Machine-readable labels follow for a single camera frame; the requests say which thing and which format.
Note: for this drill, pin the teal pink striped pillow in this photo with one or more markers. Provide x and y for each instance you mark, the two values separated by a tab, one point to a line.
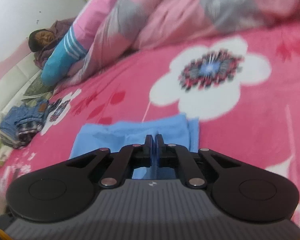
66	63

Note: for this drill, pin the green patterned pillow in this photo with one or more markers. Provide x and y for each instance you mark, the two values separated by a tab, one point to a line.
37	89

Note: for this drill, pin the light blue t-shirt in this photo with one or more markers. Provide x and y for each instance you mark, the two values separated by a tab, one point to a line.
175	129

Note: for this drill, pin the white pink bed headboard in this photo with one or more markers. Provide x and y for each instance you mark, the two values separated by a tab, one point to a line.
16	74

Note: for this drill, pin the pink grey quilt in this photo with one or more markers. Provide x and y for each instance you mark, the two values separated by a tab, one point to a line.
146	24

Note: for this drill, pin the person in maroon jacket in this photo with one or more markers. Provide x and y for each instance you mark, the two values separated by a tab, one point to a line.
42	42

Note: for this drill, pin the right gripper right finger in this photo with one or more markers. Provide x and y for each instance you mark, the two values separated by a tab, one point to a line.
180	159

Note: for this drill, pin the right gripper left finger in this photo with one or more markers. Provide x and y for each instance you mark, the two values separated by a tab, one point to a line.
125	162

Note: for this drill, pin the pile of jeans and plaid clothes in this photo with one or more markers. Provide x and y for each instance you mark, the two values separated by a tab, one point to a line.
22	123

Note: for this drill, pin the pink floral bed blanket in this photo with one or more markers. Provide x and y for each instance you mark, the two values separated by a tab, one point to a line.
255	117

